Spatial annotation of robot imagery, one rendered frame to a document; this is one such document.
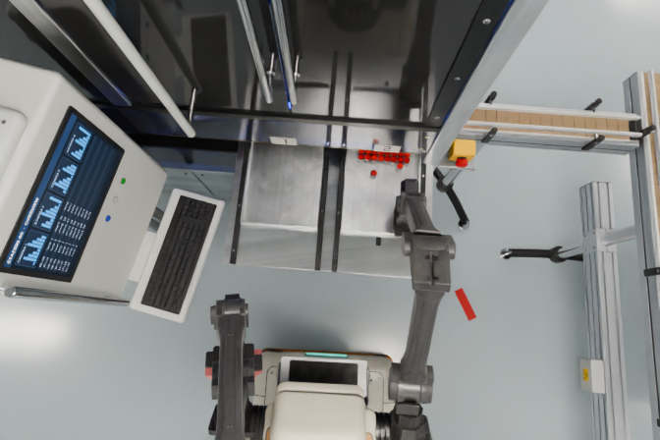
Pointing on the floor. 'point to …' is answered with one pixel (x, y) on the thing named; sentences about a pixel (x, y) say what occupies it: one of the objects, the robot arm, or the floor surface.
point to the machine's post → (505, 41)
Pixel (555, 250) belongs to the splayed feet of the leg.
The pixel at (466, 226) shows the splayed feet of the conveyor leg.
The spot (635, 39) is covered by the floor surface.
